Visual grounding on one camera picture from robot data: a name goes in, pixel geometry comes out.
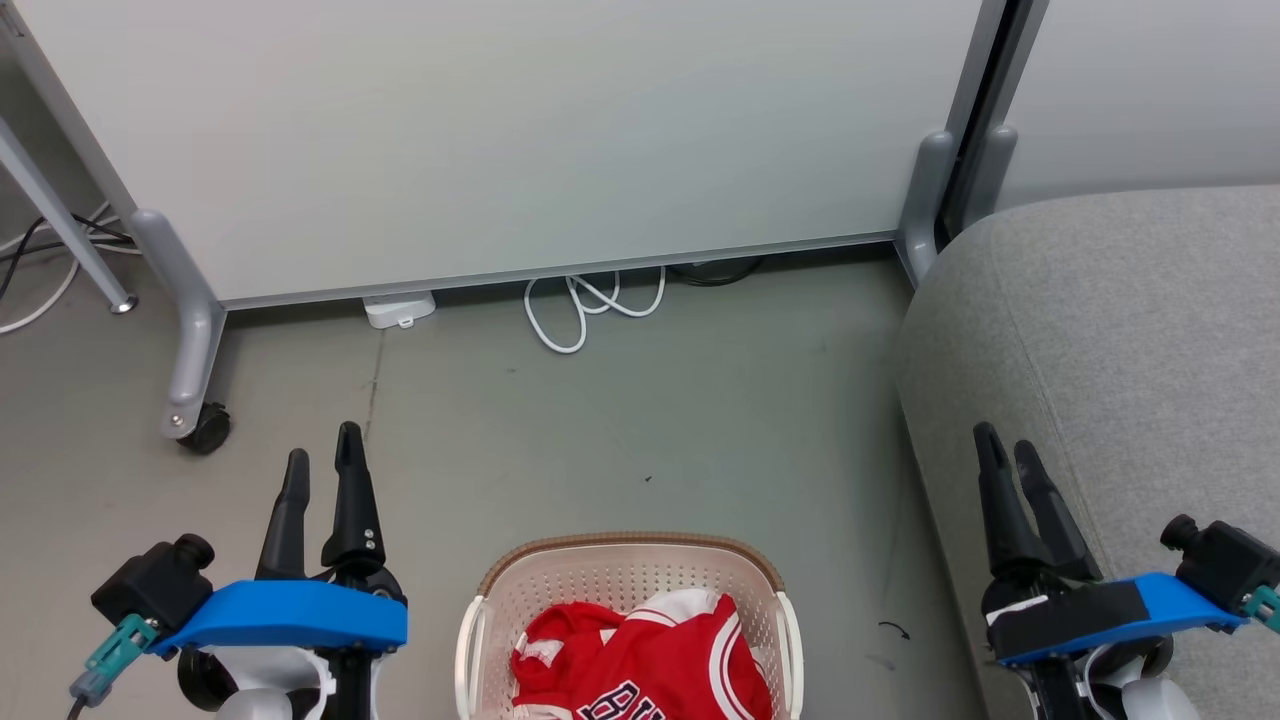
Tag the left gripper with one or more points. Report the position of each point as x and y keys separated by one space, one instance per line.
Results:
x=352 y=685

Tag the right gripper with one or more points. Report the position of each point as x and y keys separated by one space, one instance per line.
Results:
x=1020 y=590

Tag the red jersey with lettering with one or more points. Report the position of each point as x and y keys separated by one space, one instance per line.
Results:
x=680 y=660

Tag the grey fabric sofa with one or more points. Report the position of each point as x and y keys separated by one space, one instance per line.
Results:
x=1120 y=340

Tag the black caster wheel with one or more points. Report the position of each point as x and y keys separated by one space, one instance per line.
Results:
x=208 y=428

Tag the grey partition leg with caster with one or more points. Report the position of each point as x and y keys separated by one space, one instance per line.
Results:
x=195 y=320

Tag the beige plastic laundry basket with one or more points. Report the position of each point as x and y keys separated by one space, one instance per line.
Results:
x=600 y=575

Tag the short grey partition leg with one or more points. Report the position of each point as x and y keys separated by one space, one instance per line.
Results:
x=925 y=200
x=990 y=175

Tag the grey metal table leg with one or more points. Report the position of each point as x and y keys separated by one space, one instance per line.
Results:
x=60 y=225

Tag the large white partition panel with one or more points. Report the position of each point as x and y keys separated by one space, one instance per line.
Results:
x=500 y=130

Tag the narrow white partition panel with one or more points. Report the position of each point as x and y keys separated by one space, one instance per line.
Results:
x=1150 y=90

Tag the blue left camera mount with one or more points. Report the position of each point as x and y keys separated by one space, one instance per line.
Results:
x=290 y=612

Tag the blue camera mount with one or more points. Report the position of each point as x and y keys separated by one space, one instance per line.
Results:
x=1110 y=610
x=290 y=612

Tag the blue right camera mount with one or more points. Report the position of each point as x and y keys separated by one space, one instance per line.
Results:
x=1110 y=610

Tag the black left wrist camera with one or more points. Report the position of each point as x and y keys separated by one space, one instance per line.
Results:
x=155 y=585

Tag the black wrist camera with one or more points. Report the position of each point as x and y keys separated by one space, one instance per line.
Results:
x=155 y=585
x=1225 y=565

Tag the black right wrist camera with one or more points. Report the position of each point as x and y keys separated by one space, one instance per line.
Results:
x=1225 y=565

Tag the teal left camera connector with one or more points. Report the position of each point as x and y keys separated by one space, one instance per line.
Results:
x=115 y=650

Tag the teal camera connector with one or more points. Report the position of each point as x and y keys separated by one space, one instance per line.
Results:
x=1265 y=605
x=115 y=650

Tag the teal right camera connector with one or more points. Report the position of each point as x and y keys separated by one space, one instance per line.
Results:
x=1265 y=605

